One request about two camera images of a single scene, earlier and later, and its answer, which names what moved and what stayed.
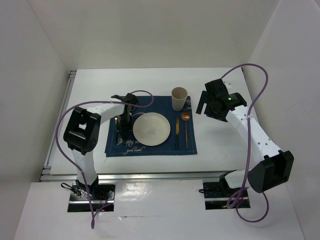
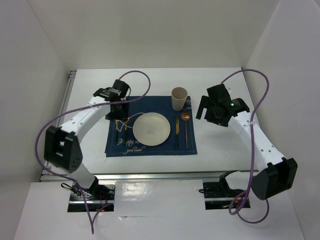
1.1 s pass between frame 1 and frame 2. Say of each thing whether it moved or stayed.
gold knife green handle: stayed
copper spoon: stayed
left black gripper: moved
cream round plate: stayed
